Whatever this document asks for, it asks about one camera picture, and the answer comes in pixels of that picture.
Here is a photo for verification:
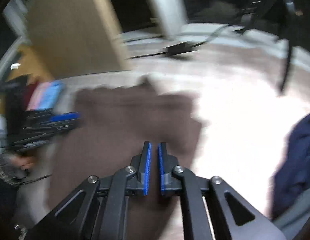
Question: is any brown garment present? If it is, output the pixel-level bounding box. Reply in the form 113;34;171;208
48;80;202;239

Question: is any stack of folded clothes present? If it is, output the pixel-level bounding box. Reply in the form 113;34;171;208
26;80;65;111

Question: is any left hand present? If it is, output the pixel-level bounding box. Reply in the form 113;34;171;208
11;155;36;170

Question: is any wooden cabinet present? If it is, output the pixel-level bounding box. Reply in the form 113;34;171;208
12;0;132;80

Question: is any navy blue garment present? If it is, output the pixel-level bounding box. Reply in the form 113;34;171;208
271;113;310;219

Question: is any black power adapter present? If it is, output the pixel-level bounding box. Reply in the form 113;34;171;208
163;42;194;56

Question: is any white window frame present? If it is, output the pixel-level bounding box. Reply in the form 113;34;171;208
147;0;188;40

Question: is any ring light on tripod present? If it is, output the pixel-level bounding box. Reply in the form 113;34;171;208
235;0;298;95

